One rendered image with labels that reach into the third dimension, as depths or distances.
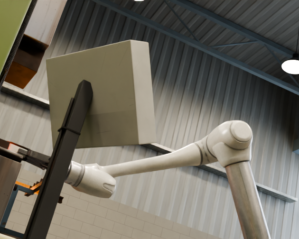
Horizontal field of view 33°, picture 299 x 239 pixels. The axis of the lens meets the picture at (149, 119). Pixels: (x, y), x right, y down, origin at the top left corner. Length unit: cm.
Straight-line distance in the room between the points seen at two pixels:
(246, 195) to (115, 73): 86
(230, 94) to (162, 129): 207
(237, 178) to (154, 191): 841
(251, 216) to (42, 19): 109
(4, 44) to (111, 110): 40
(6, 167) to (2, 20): 49
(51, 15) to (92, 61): 58
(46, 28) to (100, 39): 919
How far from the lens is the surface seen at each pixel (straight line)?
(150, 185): 1040
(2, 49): 157
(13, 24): 162
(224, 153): 203
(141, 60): 138
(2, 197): 175
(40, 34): 194
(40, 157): 192
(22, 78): 202
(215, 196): 1103
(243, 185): 202
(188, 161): 214
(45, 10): 199
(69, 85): 150
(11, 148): 194
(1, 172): 176
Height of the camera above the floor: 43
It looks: 25 degrees up
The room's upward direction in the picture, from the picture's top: 15 degrees clockwise
